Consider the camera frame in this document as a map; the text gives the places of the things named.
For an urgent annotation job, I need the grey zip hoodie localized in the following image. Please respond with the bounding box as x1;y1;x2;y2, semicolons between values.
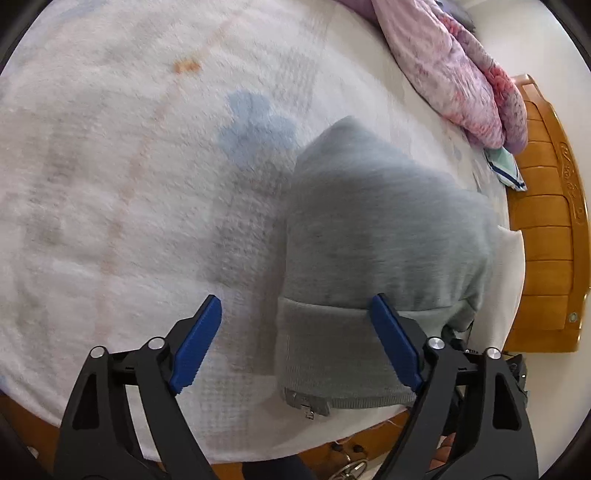
276;117;499;416

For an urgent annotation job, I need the folded white garment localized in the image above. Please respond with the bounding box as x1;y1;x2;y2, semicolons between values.
468;226;526;353

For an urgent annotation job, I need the wooden headboard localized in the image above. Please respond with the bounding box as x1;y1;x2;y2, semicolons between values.
505;75;590;353

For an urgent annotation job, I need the green blue pillow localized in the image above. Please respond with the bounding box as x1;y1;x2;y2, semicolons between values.
484;148;527;192

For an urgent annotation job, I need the white floral bed sheet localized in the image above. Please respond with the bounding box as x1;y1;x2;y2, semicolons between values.
1;1;506;463

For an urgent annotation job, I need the purple floral quilt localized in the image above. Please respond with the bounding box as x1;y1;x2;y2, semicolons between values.
342;0;528;154

